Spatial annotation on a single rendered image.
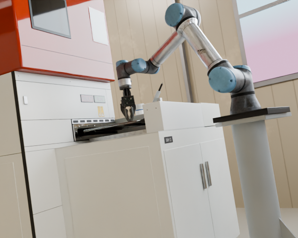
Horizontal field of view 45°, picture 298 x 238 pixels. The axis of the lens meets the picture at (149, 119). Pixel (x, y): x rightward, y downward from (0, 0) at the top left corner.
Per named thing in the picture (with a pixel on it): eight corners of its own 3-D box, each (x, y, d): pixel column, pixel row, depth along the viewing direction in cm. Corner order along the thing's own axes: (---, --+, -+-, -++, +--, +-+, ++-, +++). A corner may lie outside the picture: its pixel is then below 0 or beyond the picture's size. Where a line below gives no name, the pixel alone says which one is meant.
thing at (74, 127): (74, 141, 206) (71, 124, 206) (116, 136, 245) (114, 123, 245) (76, 140, 205) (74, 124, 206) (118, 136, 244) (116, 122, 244)
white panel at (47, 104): (21, 152, 175) (11, 72, 177) (115, 140, 246) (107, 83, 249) (26, 151, 173) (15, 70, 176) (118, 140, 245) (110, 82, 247)
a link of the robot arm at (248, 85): (259, 91, 177) (254, 64, 178) (246, 90, 167) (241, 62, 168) (237, 96, 185) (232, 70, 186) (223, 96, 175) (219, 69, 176)
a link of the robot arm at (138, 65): (149, 57, 207) (135, 63, 214) (136, 56, 198) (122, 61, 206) (152, 71, 206) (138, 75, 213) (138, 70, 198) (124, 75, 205)
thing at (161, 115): (146, 133, 171) (142, 104, 172) (190, 128, 220) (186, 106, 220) (163, 130, 167) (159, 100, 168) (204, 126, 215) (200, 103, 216)
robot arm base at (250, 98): (267, 110, 176) (264, 89, 176) (250, 111, 165) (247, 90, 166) (241, 115, 187) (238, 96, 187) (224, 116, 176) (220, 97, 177)
